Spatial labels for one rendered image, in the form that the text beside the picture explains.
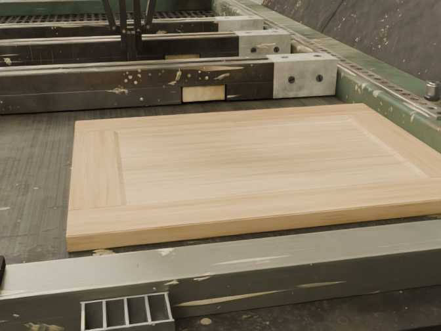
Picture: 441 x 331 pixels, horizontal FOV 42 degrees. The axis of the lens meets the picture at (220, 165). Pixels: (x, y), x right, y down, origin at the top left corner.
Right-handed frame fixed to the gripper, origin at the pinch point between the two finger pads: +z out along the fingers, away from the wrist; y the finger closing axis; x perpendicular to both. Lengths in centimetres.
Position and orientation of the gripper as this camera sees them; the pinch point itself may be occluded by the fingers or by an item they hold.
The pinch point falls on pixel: (132, 51)
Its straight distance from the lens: 110.8
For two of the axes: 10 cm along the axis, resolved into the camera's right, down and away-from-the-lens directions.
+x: 2.1, 3.8, -9.0
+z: 0.0, 9.2, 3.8
